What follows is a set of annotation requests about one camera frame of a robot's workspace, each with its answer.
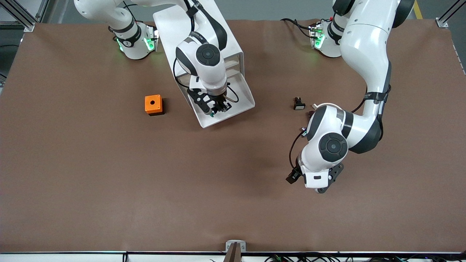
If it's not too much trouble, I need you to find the black base cable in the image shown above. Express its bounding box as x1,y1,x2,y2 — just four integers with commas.
280,17,315,39

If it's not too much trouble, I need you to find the aluminium frame profile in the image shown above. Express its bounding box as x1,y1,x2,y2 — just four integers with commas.
437,0,466,29
0,0,50,32

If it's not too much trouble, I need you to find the black cable bundle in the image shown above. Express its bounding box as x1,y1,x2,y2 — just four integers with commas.
209,253,466,262

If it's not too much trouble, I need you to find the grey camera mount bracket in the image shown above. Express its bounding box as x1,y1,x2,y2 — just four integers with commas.
225,240,246,262

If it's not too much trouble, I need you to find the white table edge rail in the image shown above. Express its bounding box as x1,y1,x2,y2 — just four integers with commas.
0,251,466,262

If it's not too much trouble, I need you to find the orange button box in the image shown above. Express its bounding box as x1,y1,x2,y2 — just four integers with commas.
145,95,165,116

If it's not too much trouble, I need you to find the brown table cover mat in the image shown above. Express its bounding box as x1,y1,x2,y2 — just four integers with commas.
0,19,466,253

